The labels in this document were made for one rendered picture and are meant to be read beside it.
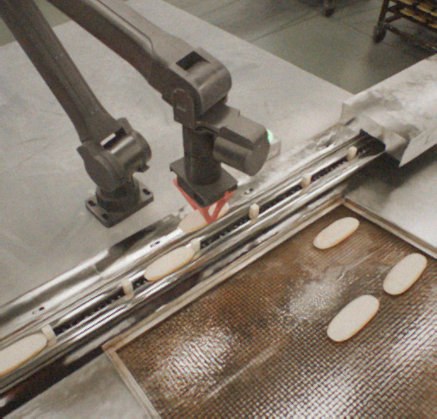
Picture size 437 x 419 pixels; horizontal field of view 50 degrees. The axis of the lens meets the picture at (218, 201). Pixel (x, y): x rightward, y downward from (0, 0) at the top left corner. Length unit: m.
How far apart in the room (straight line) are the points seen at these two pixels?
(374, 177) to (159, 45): 0.61
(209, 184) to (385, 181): 0.48
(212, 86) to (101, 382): 0.42
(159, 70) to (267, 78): 0.75
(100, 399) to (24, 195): 0.52
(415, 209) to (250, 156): 0.50
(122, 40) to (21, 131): 0.62
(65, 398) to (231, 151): 0.40
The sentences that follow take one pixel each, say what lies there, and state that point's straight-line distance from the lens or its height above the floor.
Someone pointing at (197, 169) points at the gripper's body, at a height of 1.06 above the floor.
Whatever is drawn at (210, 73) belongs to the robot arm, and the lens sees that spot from 0.62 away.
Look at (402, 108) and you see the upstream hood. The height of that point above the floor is 0.92.
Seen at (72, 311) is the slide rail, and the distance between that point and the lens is 0.82.
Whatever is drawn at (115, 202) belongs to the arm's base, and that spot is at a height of 0.86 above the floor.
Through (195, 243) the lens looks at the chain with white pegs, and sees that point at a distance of 0.84.
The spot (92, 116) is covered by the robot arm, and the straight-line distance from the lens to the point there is 0.85.
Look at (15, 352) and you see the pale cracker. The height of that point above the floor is 0.86.
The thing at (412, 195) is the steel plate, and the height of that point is 0.82.
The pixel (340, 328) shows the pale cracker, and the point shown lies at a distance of 0.70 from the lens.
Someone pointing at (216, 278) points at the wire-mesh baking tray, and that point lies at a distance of 0.77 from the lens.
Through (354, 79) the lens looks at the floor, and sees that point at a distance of 3.00.
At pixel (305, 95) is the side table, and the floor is 0.82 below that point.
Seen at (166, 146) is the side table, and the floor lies 0.82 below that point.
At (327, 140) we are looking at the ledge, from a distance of 1.08.
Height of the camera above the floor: 1.52
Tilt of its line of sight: 46 degrees down
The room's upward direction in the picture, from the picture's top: straight up
